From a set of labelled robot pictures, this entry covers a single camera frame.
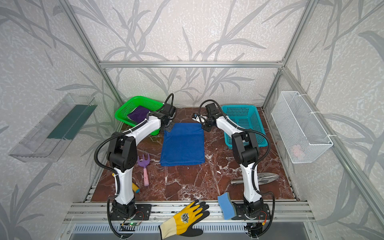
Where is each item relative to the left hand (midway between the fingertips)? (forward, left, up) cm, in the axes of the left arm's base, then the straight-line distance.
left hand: (166, 120), depth 98 cm
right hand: (+4, -26, -3) cm, 26 cm away
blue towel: (-13, -12, -11) cm, 20 cm away
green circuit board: (-57, +12, -12) cm, 60 cm away
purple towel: (+12, +24, -8) cm, 28 cm away
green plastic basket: (+14, +36, -6) cm, 39 cm away
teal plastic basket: (+11, -58, -8) cm, 59 cm away
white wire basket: (-28, -66, +25) cm, 76 cm away
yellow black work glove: (-56, -14, -8) cm, 59 cm away
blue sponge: (-47, -36, -6) cm, 60 cm away
